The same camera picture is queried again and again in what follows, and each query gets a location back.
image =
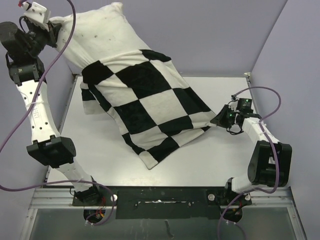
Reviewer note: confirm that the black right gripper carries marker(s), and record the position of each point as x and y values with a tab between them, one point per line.
220	121

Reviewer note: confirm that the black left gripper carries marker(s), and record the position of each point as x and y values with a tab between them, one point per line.
48	35

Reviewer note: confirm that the white pillow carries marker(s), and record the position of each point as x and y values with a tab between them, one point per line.
102	34

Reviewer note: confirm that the black white checkered pillowcase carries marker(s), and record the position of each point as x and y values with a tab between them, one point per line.
156	110

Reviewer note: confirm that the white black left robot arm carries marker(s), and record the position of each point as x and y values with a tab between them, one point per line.
26	69

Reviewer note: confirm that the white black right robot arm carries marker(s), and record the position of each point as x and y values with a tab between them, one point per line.
269	165

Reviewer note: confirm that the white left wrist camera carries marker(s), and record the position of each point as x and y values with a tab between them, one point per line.
37	14

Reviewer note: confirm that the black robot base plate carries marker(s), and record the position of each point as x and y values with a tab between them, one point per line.
166	203

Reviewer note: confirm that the aluminium front frame rail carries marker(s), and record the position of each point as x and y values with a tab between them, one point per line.
61	198

